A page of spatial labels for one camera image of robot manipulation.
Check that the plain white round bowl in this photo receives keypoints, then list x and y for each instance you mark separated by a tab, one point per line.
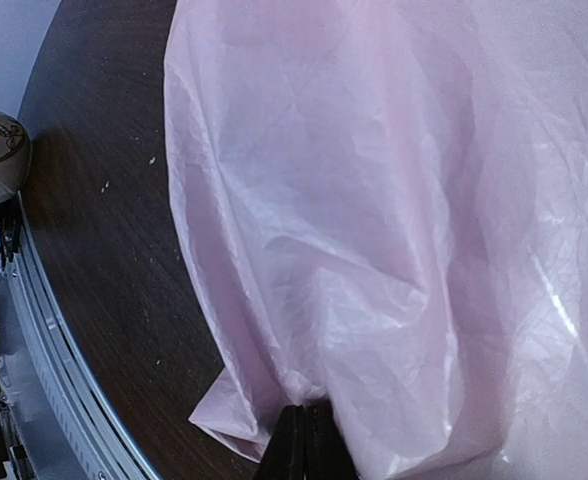
15	156

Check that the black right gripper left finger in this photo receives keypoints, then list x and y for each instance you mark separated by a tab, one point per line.
284	457

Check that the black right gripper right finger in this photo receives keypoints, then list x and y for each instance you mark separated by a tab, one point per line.
326	454

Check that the aluminium front rail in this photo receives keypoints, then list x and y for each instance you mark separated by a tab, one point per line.
63	419

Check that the purple tissue paper sheet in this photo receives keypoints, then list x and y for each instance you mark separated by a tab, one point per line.
385	204

